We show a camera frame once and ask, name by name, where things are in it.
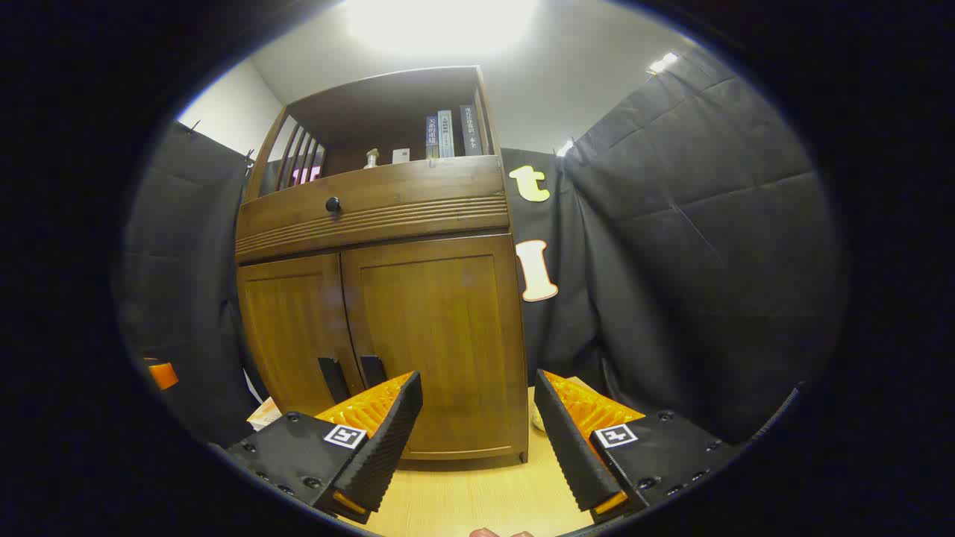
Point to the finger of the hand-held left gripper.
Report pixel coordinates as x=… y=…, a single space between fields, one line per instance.
x=163 y=375

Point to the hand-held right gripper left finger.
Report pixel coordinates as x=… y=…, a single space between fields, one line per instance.
x=388 y=440

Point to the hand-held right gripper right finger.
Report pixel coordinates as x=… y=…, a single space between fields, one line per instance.
x=571 y=447

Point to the wooden cabinet door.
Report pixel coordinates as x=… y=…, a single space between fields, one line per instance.
x=448 y=313
x=291 y=328

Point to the wooden double-door shoe cabinet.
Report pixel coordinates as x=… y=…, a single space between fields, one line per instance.
x=418 y=194

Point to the black round drawer knob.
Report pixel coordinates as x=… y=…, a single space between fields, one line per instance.
x=333 y=204

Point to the small white box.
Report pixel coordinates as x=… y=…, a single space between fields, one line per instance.
x=401 y=156

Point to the blue book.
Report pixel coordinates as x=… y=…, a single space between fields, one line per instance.
x=432 y=138

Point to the light grey book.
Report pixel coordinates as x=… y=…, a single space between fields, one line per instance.
x=445 y=134

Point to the dark book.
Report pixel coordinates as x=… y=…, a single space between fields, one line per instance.
x=471 y=130

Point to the small ceiling light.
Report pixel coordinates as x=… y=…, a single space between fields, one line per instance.
x=662 y=63

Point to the large ceiling light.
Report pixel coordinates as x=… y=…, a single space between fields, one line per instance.
x=440 y=22

